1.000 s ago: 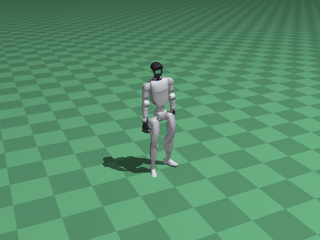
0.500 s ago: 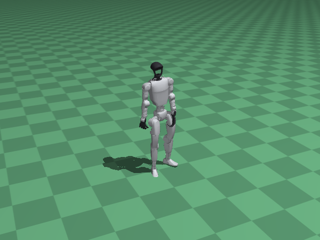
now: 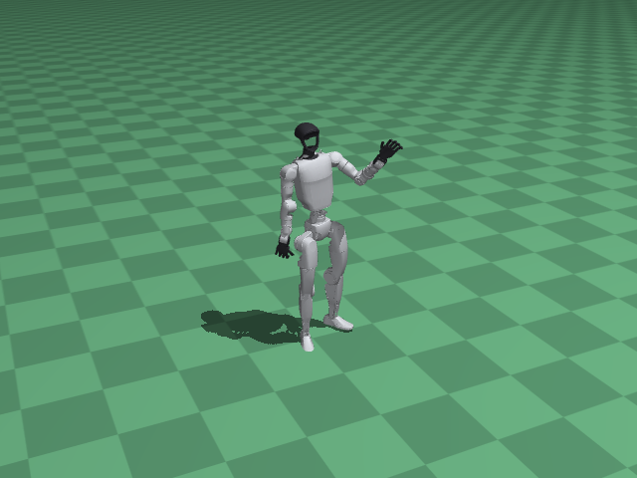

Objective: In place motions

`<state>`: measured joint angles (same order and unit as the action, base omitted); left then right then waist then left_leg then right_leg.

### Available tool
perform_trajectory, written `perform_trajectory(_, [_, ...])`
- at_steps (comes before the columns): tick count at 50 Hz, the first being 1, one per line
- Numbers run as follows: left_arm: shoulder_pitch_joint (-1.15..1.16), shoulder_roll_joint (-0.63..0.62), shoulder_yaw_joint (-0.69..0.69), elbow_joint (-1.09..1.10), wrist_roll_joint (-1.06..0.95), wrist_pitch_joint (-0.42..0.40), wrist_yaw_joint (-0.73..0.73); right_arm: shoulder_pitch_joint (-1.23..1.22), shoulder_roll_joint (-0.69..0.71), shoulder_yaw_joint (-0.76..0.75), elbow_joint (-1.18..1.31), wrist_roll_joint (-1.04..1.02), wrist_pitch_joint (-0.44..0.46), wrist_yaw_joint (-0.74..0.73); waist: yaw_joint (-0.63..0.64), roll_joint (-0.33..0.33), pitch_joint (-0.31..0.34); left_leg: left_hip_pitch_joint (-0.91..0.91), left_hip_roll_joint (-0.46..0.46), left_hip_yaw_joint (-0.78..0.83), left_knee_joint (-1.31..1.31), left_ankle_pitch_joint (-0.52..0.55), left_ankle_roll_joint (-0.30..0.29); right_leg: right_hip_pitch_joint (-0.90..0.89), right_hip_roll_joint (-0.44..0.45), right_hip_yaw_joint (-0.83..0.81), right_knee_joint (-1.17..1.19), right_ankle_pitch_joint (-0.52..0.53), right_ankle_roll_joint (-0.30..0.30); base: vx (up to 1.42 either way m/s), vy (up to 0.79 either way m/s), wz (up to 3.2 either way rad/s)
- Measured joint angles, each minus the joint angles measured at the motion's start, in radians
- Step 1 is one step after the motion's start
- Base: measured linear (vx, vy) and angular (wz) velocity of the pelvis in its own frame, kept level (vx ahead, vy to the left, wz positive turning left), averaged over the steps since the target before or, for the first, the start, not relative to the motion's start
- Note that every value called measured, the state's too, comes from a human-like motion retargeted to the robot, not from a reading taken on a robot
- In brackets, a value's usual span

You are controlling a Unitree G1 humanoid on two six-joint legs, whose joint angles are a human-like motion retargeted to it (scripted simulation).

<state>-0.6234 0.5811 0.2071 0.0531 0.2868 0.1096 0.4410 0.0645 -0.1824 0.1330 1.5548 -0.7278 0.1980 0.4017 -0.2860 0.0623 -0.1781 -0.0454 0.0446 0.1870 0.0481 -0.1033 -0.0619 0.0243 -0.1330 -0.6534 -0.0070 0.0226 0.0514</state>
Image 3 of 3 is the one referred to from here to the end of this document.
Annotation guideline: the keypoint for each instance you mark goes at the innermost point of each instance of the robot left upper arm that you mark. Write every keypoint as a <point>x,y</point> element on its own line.
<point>337,160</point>

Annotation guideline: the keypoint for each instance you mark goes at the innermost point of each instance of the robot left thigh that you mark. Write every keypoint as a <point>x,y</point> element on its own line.
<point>338,251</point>

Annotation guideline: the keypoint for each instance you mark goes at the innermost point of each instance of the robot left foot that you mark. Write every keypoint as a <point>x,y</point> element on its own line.
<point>339,322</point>

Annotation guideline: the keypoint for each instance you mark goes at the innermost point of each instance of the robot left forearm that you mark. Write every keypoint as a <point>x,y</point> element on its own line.
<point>369,171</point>

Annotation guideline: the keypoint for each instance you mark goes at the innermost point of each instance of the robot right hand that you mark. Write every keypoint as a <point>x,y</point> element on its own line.
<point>284,249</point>

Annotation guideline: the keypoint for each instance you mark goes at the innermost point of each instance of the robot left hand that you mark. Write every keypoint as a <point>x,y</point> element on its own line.
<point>387,151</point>

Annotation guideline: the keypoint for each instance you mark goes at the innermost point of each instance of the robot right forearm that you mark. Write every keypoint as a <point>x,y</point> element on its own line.
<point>286,223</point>

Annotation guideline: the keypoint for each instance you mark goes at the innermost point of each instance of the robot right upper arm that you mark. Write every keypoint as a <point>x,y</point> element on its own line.
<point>288,174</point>

